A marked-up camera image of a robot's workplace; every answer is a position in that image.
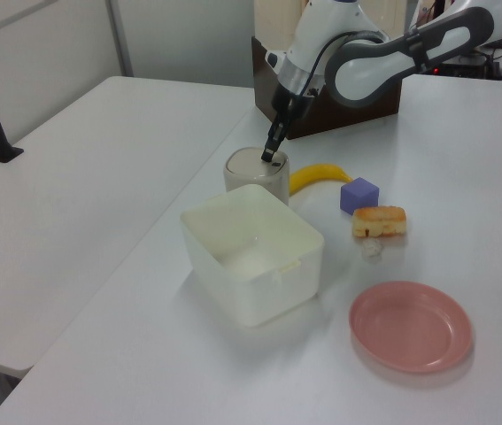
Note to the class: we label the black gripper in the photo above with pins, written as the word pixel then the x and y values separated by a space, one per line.
pixel 292 104

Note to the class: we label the white lidded cup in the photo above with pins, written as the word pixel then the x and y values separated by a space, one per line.
pixel 252 175

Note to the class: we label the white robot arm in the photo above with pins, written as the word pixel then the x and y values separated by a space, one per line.
pixel 365 75

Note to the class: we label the yellow banana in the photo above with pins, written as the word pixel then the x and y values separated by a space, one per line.
pixel 317 173

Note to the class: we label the dark brown crate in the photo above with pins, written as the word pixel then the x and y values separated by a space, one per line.
pixel 365 113

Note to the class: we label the purple cube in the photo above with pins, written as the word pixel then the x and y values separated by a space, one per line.
pixel 359 195

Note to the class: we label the white plastic storage box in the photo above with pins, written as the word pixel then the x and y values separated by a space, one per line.
pixel 250 252

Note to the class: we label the sponge cake slice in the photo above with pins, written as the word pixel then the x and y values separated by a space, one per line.
pixel 379 221

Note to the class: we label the crumpled white paper ball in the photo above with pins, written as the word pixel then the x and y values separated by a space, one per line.
pixel 371 249

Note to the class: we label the black device with red light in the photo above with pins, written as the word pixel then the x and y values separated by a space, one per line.
pixel 463 64

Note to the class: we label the pink plastic plate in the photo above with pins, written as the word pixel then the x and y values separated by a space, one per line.
pixel 410 327

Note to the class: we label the black keyboard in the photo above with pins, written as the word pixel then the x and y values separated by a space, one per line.
pixel 500 43

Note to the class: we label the grey partition frame post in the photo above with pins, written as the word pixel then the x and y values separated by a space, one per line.
pixel 120 37

